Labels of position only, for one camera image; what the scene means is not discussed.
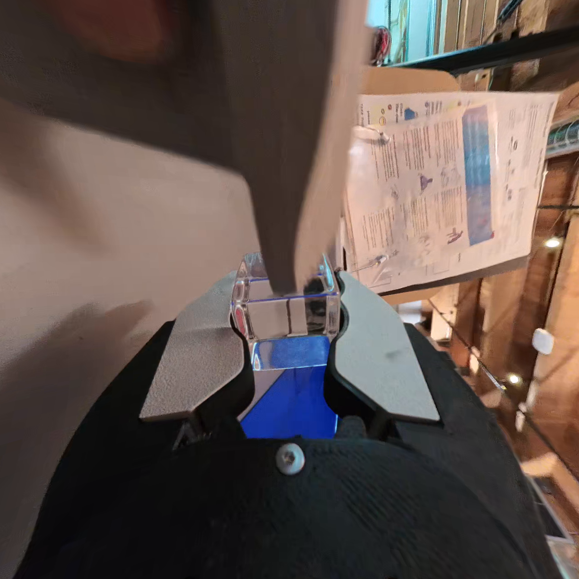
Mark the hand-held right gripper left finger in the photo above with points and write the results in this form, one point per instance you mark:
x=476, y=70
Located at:
x=194, y=362

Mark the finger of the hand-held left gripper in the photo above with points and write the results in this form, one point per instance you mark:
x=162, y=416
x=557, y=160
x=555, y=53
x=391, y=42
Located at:
x=289, y=118

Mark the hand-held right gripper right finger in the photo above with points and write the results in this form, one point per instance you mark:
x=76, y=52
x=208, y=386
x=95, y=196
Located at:
x=384, y=362

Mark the blue plastic bin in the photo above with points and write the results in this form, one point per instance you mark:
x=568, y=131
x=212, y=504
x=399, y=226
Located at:
x=289, y=403

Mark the clear colourless cube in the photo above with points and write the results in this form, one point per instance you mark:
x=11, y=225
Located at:
x=288, y=312

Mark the grey desk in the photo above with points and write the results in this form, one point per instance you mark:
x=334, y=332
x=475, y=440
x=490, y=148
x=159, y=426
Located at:
x=90, y=271

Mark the person's left hand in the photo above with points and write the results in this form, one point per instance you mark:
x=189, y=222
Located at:
x=113, y=27

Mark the wooden document stand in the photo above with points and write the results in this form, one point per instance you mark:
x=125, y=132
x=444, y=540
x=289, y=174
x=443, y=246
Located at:
x=425, y=81

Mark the printed instruction sheet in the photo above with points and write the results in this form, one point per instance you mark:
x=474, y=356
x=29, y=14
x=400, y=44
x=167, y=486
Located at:
x=416, y=190

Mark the white printed form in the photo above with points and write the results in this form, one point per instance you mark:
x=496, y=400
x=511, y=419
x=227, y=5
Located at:
x=516, y=181

